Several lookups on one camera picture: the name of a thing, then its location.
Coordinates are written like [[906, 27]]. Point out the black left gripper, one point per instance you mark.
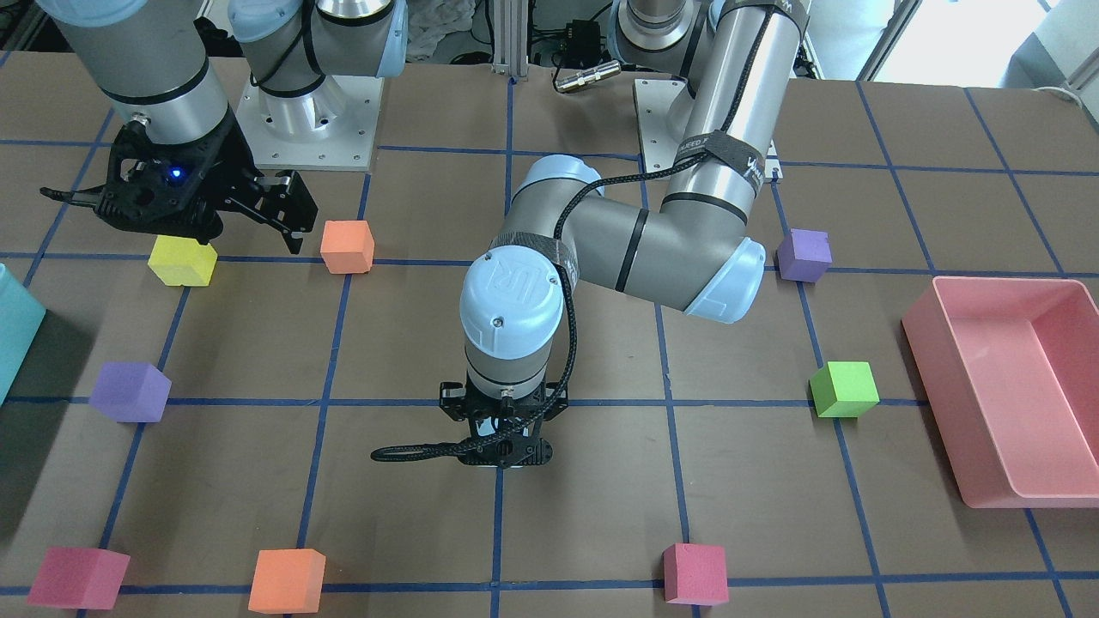
[[450, 399]]

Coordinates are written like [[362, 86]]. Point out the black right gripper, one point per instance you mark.
[[225, 153]]

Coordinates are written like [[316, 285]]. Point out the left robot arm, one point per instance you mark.
[[691, 254]]

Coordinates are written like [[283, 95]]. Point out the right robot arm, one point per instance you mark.
[[148, 57]]

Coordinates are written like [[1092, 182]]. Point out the yellow foam block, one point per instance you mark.
[[182, 261]]

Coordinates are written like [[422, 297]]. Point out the orange foam block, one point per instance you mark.
[[287, 582], [347, 247]]

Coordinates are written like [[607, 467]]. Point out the teal plastic bin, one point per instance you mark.
[[21, 317]]

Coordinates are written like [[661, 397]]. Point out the purple foam block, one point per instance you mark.
[[130, 391], [804, 255]]

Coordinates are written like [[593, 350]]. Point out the red foam block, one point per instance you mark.
[[79, 578], [695, 574]]

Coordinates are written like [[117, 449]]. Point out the green foam block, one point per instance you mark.
[[844, 389]]

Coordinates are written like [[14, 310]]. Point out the pink plastic bin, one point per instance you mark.
[[1010, 367]]

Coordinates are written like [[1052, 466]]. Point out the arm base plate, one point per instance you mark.
[[331, 129], [663, 107]]

